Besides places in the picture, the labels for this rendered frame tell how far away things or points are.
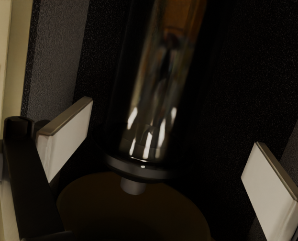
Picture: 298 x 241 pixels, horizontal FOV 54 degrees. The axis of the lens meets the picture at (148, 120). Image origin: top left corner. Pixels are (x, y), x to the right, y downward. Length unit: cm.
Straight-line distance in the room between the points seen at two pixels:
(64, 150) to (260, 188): 11
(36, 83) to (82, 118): 8
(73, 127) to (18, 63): 9
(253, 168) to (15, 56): 19
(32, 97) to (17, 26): 5
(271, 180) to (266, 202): 1
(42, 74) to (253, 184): 18
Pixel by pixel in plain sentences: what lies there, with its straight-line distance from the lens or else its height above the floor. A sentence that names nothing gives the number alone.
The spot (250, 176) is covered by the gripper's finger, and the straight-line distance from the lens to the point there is 20.
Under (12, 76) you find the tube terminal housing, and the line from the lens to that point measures 25.
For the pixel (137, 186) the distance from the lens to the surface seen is 31.
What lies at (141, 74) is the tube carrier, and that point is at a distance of 24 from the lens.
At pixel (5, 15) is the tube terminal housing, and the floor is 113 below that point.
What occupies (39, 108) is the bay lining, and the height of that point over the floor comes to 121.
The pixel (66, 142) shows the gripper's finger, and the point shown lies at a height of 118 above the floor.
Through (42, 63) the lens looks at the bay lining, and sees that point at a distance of 25.
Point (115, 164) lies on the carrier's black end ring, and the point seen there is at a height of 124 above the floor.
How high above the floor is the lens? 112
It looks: 18 degrees up
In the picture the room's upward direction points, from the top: 165 degrees counter-clockwise
